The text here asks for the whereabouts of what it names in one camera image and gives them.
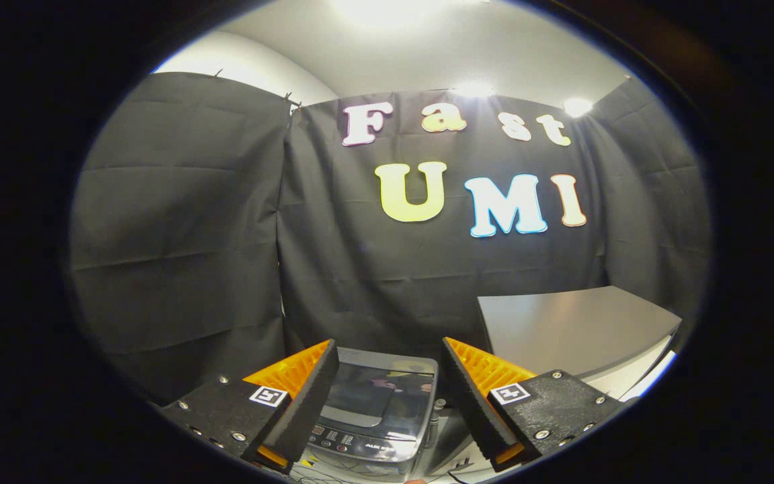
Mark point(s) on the grey beige cabinet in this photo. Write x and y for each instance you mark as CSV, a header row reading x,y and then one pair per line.
x,y
575,329

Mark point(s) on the small ceiling light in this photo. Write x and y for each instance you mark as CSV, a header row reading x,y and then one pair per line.
x,y
578,107

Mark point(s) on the large ceiling light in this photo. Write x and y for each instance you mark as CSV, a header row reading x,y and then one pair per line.
x,y
394,10

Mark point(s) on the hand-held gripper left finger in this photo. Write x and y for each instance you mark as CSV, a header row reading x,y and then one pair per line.
x,y
306,396

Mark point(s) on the grey washing machine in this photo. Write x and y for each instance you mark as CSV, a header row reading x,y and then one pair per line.
x,y
373,447

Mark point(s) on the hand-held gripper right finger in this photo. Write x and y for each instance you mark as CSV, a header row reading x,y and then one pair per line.
x,y
467,396

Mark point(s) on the black backdrop cloth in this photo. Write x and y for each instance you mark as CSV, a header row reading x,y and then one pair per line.
x,y
179,235

